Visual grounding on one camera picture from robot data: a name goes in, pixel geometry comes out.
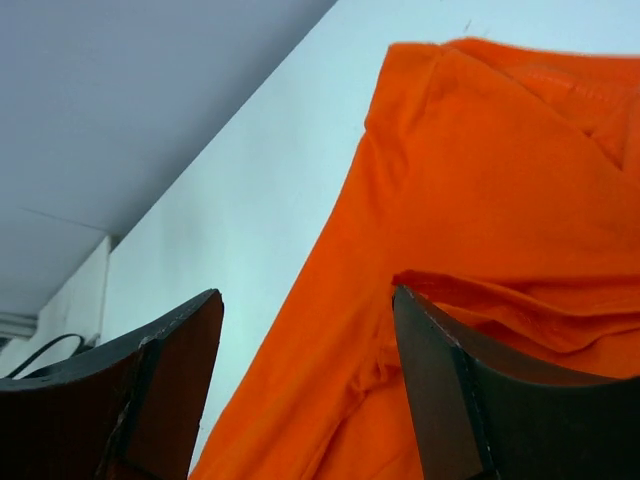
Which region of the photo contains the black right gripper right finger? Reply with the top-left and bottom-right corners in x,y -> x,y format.
393,286 -> 639,479

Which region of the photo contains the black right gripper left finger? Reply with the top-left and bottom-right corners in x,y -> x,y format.
1,289 -> 223,479

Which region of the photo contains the orange t shirt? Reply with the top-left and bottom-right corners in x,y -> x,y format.
193,38 -> 639,479

